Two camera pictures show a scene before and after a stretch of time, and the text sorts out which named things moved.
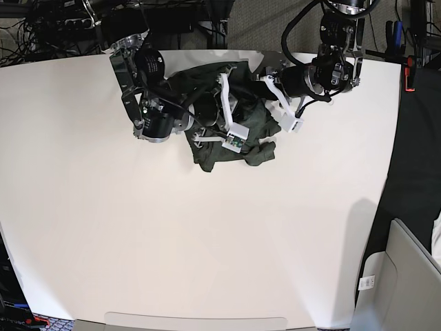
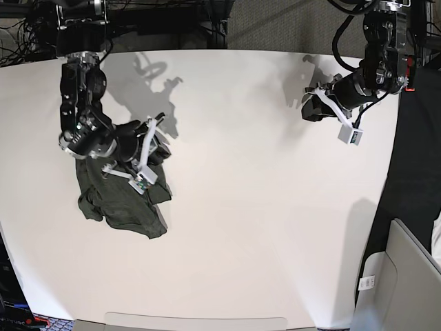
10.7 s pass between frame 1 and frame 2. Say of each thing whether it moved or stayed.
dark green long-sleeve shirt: moved
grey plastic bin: stayed
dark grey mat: stayed
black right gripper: moved
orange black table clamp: stayed
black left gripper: moved
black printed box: stayed
